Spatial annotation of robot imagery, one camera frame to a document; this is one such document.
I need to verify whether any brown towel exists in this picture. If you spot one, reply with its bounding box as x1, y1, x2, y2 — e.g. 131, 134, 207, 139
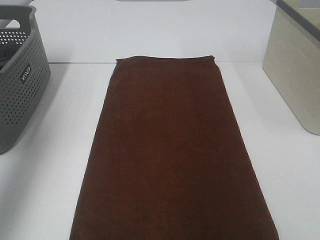
70, 55, 279, 240

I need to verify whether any grey perforated plastic basket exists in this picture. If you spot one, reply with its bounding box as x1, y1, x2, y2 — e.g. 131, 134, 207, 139
0, 4, 51, 153

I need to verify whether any beige plastic bin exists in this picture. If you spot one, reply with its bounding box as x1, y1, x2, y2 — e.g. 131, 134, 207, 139
262, 0, 320, 135

